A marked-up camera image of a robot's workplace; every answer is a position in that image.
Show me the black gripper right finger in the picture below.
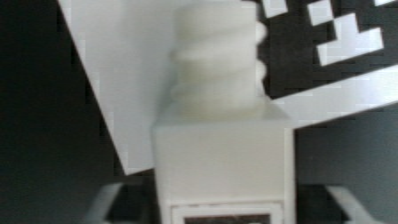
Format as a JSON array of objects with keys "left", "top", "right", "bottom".
[{"left": 326, "top": 185, "right": 381, "bottom": 224}]

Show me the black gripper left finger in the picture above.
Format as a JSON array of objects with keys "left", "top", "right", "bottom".
[{"left": 81, "top": 183, "right": 123, "bottom": 224}]

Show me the white leg tagged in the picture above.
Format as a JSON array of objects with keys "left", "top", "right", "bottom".
[{"left": 154, "top": 0, "right": 298, "bottom": 224}]

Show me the white tag sheet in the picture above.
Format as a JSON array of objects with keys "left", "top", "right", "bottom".
[{"left": 56, "top": 0, "right": 398, "bottom": 176}]

